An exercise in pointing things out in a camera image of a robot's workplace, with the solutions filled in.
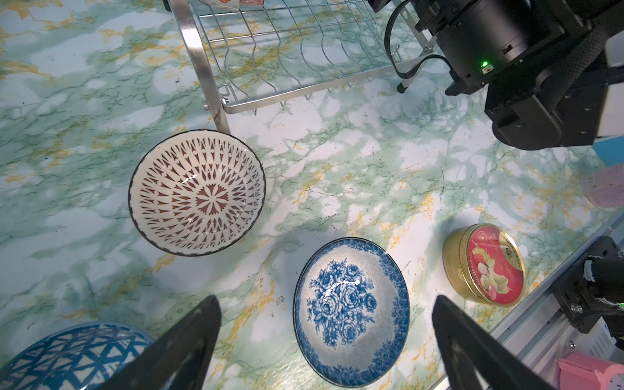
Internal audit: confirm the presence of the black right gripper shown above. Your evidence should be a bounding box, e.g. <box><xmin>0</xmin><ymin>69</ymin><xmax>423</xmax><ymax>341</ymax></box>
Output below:
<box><xmin>367</xmin><ymin>0</ymin><xmax>469</xmax><ymax>35</ymax></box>

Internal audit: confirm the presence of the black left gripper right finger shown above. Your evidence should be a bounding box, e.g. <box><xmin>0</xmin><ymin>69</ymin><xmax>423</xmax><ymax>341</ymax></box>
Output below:
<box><xmin>432</xmin><ymin>295</ymin><xmax>552</xmax><ymax>390</ymax></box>

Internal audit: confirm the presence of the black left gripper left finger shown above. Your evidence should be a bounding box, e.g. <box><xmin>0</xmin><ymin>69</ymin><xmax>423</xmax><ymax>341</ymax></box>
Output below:
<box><xmin>99</xmin><ymin>295</ymin><xmax>222</xmax><ymax>389</ymax></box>

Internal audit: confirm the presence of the blue floral white bowl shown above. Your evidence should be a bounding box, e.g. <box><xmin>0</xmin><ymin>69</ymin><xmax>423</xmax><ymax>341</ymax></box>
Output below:
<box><xmin>292</xmin><ymin>237</ymin><xmax>410</xmax><ymax>388</ymax></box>

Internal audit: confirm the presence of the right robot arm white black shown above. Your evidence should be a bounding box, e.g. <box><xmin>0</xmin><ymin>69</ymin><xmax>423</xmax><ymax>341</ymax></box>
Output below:
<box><xmin>412</xmin><ymin>1</ymin><xmax>623</xmax><ymax>150</ymax></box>

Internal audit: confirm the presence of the stainless steel dish rack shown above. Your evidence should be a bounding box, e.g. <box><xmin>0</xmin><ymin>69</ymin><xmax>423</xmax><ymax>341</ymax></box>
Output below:
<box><xmin>164</xmin><ymin>0</ymin><xmax>437</xmax><ymax>133</ymax></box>

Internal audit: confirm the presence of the dark blue patterned bowl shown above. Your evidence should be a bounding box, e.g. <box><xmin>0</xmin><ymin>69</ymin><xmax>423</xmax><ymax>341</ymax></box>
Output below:
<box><xmin>1</xmin><ymin>322</ymin><xmax>154</xmax><ymax>389</ymax></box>

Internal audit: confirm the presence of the red gold round tin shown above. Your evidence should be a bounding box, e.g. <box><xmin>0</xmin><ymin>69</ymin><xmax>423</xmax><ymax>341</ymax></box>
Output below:
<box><xmin>443</xmin><ymin>224</ymin><xmax>526</xmax><ymax>308</ymax></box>

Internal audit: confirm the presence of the pink alarm clock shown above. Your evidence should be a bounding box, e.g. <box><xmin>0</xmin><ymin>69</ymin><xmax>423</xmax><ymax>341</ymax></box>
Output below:
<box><xmin>557</xmin><ymin>353</ymin><xmax>623</xmax><ymax>390</ymax></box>

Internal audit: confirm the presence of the pink white round container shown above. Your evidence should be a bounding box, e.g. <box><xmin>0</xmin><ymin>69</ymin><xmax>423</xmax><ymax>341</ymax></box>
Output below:
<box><xmin>581</xmin><ymin>163</ymin><xmax>624</xmax><ymax>209</ymax></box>

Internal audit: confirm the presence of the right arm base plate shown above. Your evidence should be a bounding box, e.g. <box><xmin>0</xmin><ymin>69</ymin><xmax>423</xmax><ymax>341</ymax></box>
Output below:
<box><xmin>552</xmin><ymin>237</ymin><xmax>623</xmax><ymax>341</ymax></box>

